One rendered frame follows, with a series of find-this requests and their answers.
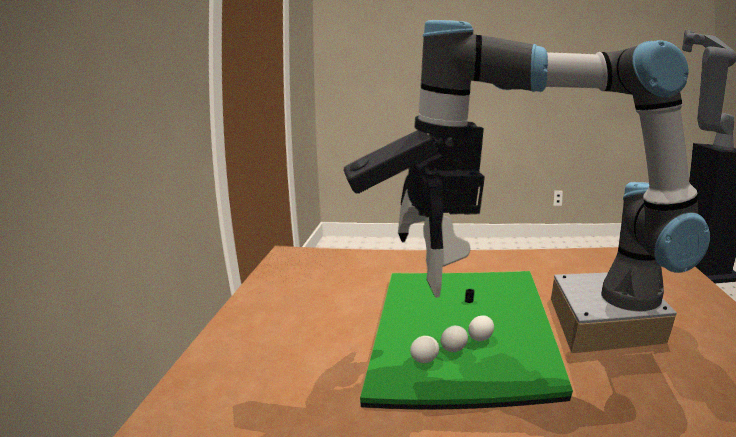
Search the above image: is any green turf mat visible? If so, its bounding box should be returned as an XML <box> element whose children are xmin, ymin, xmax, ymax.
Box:
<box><xmin>360</xmin><ymin>271</ymin><xmax>573</xmax><ymax>410</ymax></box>

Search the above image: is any cream white ball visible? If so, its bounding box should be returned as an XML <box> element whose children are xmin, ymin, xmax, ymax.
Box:
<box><xmin>468</xmin><ymin>316</ymin><xmax>494</xmax><ymax>341</ymax></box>
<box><xmin>410</xmin><ymin>336</ymin><xmax>439</xmax><ymax>363</ymax></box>
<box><xmin>441</xmin><ymin>326</ymin><xmax>468</xmax><ymax>352</ymax></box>

